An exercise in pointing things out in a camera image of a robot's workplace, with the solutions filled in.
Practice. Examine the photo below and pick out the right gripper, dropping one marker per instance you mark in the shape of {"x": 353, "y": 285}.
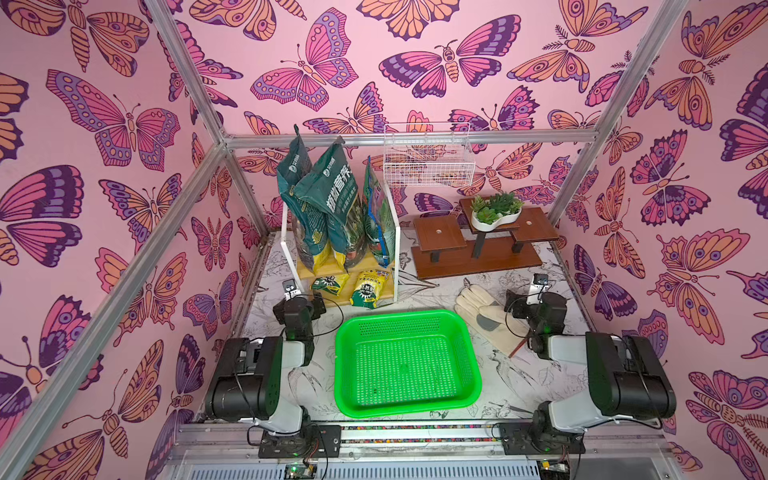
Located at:
{"x": 529, "y": 306}

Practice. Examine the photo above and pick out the dark green fertilizer bag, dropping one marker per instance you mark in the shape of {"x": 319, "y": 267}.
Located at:
{"x": 309, "y": 228}

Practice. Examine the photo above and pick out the white wire basket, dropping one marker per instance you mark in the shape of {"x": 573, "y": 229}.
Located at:
{"x": 424, "y": 158}

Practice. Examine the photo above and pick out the green fertilizer bag plant picture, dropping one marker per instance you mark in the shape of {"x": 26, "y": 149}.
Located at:
{"x": 331, "y": 187}

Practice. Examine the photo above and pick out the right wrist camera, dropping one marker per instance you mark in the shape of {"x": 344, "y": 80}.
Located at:
{"x": 539, "y": 283}

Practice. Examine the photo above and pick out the brown wooden plant stand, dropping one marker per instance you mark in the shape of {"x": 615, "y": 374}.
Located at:
{"x": 443, "y": 250}

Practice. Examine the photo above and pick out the cream work glove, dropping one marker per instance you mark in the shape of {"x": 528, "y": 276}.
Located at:
{"x": 488, "y": 318}

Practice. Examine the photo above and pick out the white wood shelf rack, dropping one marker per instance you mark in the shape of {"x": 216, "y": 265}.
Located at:
{"x": 330, "y": 267}

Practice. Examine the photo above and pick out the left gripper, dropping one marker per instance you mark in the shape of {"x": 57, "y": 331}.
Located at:
{"x": 315, "y": 308}

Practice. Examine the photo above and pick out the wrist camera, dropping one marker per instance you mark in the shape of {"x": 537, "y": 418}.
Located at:
{"x": 539, "y": 283}
{"x": 290, "y": 289}

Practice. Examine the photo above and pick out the green plastic basket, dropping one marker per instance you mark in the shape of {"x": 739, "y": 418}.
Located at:
{"x": 403, "y": 363}

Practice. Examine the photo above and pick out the aluminium frame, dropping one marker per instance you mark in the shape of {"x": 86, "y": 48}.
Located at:
{"x": 101, "y": 177}

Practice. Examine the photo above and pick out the succulent in white pot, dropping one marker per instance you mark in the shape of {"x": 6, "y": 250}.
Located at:
{"x": 500, "y": 209}

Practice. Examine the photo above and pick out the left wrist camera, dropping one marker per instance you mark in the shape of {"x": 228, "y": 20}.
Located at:
{"x": 290, "y": 289}

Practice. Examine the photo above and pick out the small yellow fertilizer packet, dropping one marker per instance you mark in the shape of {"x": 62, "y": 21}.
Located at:
{"x": 369, "y": 287}

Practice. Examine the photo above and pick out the small green seed packet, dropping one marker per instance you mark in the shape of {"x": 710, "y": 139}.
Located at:
{"x": 330, "y": 284}

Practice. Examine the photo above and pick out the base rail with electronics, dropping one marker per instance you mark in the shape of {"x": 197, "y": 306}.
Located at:
{"x": 430, "y": 449}

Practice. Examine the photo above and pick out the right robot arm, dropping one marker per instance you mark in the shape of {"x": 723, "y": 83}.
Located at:
{"x": 626, "y": 382}

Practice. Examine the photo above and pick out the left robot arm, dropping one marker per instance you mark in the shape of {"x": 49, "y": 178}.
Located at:
{"x": 247, "y": 384}

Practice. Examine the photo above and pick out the blue edged soil bag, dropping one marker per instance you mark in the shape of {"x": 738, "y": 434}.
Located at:
{"x": 379, "y": 224}

